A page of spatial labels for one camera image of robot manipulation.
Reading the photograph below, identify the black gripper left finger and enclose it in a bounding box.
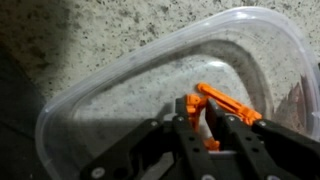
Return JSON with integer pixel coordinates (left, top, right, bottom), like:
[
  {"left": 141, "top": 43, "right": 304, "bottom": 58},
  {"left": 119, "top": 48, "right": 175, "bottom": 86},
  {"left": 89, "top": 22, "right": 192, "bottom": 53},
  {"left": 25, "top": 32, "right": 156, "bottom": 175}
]
[{"left": 171, "top": 96, "right": 218, "bottom": 180}]

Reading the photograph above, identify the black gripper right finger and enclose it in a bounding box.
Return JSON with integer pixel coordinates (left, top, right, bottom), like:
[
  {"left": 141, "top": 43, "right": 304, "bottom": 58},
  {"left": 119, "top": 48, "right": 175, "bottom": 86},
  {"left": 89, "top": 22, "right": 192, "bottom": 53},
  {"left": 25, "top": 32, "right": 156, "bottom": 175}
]
[{"left": 205, "top": 98, "right": 291, "bottom": 180}]

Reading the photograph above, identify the orange plastic triangular object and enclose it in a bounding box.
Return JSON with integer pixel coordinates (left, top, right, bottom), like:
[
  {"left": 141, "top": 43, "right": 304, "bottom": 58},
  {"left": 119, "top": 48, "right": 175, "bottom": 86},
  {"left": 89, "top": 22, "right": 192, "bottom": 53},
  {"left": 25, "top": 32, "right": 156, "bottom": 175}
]
[{"left": 184, "top": 82, "right": 264, "bottom": 152}]

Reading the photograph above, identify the clear plastic bowl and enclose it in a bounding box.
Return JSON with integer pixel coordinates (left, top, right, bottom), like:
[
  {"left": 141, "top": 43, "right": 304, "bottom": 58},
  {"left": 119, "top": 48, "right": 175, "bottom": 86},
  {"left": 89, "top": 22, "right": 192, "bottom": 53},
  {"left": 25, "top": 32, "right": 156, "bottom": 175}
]
[{"left": 34, "top": 6, "right": 320, "bottom": 180}]

